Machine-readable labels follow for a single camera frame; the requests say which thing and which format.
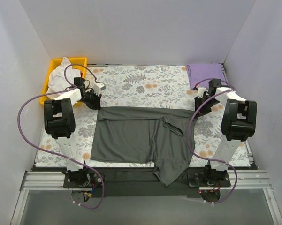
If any purple cable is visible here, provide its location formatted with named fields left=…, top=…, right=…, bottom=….
left=186, top=78, right=237, bottom=203
left=17, top=64, right=107, bottom=209

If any yellow plastic bin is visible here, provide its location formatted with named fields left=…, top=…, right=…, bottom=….
left=39, top=57, right=88, bottom=107

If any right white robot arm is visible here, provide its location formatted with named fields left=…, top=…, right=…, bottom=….
left=193, top=78, right=257, bottom=186

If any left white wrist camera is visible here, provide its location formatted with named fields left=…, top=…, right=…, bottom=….
left=92, top=82, right=106, bottom=96

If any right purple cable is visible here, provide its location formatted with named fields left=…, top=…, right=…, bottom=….
left=186, top=78, right=237, bottom=203

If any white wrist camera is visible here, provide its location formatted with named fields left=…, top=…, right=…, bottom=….
left=193, top=87, right=207, bottom=98
left=92, top=82, right=106, bottom=96

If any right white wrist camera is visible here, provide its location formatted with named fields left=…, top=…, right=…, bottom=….
left=193, top=87, right=207, bottom=98

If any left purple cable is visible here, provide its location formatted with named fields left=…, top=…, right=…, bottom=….
left=17, top=64, right=107, bottom=209

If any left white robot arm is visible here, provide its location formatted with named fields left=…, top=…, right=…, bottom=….
left=44, top=77, right=106, bottom=188

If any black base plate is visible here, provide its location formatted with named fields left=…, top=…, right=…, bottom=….
left=63, top=167, right=231, bottom=198

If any aluminium rail frame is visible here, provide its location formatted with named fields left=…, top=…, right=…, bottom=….
left=11, top=170, right=282, bottom=225

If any folded purple t shirt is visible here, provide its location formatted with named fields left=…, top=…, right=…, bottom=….
left=185, top=63, right=225, bottom=89

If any white t shirt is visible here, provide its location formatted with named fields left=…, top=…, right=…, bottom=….
left=46, top=57, right=81, bottom=94

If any dark grey t shirt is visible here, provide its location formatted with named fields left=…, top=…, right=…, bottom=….
left=91, top=107, right=195, bottom=186

